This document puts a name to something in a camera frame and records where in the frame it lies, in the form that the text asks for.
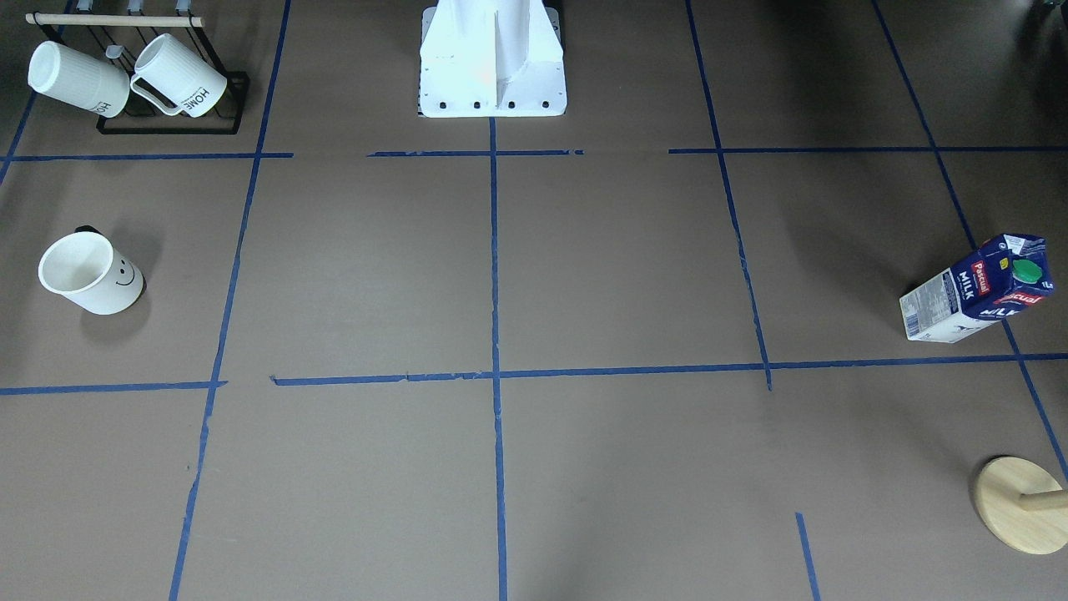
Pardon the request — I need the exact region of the white smiley mug black handle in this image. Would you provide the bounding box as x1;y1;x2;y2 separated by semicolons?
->
38;225;146;316

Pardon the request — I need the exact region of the blue milk carton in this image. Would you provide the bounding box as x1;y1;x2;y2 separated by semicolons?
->
899;233;1055;345

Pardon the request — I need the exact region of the white ribbed HOME mug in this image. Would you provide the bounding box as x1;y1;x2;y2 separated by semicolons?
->
28;41;130;118
129;33;227;118

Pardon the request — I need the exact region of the wooden mug tree stand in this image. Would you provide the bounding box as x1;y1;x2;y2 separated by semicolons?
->
971;456;1067;555

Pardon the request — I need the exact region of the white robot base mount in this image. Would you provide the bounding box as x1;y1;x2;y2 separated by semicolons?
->
417;1;568;118

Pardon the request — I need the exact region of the black wire mug rack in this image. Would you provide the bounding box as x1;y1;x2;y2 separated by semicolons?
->
23;1;250;135

